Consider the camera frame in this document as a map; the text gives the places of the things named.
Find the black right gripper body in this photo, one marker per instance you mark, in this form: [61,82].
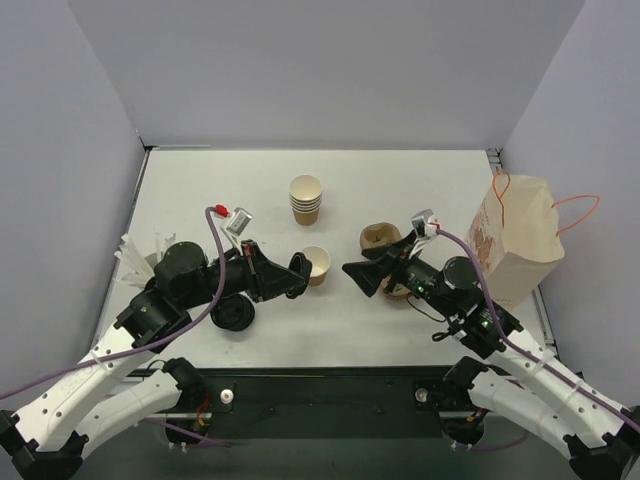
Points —
[394,267]

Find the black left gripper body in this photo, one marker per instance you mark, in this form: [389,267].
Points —
[253,273]

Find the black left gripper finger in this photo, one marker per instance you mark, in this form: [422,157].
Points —
[302,265]
[297,291]

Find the brown paper cup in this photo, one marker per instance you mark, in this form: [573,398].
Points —
[321,262]

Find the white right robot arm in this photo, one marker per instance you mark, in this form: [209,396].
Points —
[510,372]

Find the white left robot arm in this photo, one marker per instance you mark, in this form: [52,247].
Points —
[50,437]

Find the stack of black cup lids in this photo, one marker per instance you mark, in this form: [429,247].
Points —
[234,313]

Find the stack of brown paper cups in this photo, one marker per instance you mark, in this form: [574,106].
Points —
[305,196]

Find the white cup holding straws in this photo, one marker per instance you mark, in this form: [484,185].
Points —
[151,260]

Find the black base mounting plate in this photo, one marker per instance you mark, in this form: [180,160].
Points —
[237,404]

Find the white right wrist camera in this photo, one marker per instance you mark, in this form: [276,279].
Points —
[425,226]

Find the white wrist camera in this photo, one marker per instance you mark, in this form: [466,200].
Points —
[425,226]
[235,221]

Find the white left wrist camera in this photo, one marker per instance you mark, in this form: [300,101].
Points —
[235,221]

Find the paper bag with orange handles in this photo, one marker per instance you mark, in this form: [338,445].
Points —
[516,235]

